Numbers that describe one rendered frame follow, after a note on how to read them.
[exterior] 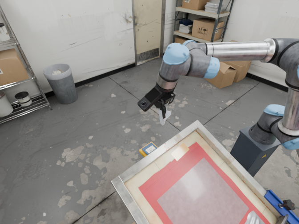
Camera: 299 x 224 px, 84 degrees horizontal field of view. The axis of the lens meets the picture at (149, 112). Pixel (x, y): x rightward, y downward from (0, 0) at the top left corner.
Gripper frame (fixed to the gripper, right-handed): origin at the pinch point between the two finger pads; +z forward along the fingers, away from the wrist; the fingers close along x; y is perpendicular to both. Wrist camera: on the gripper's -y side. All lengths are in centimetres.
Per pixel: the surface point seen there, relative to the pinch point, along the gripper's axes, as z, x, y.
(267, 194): 13, -61, 27
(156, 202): 16.2, -30.5, -17.6
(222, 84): 161, 49, 287
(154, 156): 12.1, -14.4, -6.8
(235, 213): 17, -56, 9
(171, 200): 16.3, -33.8, -11.6
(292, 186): 118, -124, 155
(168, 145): 12.2, -14.4, 3.1
